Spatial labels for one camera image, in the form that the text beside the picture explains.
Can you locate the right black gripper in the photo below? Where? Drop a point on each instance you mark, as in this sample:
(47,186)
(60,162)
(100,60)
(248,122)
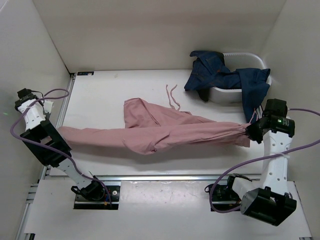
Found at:
(250,132)

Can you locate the pink trousers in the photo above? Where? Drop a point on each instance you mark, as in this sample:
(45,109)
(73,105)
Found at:
(151,128)

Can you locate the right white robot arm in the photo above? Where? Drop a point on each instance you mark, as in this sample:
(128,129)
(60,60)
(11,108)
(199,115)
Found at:
(268,199)

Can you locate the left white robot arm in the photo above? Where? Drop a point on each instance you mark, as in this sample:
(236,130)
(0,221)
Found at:
(49,147)

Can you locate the white plastic basket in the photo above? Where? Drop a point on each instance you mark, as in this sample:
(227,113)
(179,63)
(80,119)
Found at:
(254,77)

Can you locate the dark blue jeans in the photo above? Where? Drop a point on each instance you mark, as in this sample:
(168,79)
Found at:
(209,71)

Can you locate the small dark label sticker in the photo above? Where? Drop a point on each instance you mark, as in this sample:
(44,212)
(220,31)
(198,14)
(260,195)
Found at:
(85,73)

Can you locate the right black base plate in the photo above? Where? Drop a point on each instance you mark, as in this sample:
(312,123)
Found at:
(224,198)

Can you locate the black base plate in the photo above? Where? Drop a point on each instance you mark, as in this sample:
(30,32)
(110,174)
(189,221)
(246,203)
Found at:
(99,202)
(224,198)

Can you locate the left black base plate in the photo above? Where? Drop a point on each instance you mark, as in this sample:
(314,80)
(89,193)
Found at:
(99,202)

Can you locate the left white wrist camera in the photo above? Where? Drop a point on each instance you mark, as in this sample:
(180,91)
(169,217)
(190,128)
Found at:
(48,106)

